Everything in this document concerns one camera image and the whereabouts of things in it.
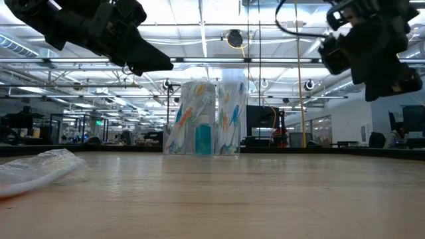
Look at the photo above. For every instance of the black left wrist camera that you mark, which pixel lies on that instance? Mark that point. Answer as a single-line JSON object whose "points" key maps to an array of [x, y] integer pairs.
{"points": [[131, 13]]}

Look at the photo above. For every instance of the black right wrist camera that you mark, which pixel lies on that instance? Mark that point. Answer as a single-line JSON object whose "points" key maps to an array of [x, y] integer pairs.
{"points": [[340, 16]]}

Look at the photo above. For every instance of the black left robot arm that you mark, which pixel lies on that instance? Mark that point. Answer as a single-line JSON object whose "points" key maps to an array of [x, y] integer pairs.
{"points": [[50, 20]]}

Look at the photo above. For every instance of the black metal rig frame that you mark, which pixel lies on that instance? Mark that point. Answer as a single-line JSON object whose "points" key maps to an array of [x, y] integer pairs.
{"points": [[99, 148]]}

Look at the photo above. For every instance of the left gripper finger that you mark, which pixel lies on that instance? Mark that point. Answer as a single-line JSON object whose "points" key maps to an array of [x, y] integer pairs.
{"points": [[146, 56]]}

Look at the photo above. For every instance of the grey bin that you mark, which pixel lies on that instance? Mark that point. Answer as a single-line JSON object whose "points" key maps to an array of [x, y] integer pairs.
{"points": [[297, 139]]}

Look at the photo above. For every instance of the silver ventilation duct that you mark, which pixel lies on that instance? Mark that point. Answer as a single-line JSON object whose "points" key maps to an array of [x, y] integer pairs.
{"points": [[13, 46]]}

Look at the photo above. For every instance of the long ceiling light strip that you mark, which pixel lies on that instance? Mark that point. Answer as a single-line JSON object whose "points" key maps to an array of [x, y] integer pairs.
{"points": [[212, 60]]}

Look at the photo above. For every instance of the person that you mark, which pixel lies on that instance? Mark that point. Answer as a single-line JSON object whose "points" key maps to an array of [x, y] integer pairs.
{"points": [[395, 137]]}

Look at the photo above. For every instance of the blue mouthwash bottle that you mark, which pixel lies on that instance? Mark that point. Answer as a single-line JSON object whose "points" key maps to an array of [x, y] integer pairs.
{"points": [[203, 139]]}

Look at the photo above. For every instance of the dark robot workstation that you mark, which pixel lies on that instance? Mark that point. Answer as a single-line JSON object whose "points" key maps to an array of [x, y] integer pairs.
{"points": [[20, 119]]}

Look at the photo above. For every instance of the black office chair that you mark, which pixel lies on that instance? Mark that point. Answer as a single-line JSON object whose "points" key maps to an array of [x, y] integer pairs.
{"points": [[376, 140]]}

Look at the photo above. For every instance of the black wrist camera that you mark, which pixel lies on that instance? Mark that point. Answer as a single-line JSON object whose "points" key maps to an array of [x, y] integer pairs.
{"points": [[131, 13], [340, 16]]}

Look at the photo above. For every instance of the black monitor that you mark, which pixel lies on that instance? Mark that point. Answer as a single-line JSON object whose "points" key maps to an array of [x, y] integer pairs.
{"points": [[262, 117], [413, 117]]}

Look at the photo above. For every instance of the red black machine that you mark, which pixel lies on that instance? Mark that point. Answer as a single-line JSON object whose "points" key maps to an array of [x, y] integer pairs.
{"points": [[281, 134]]}

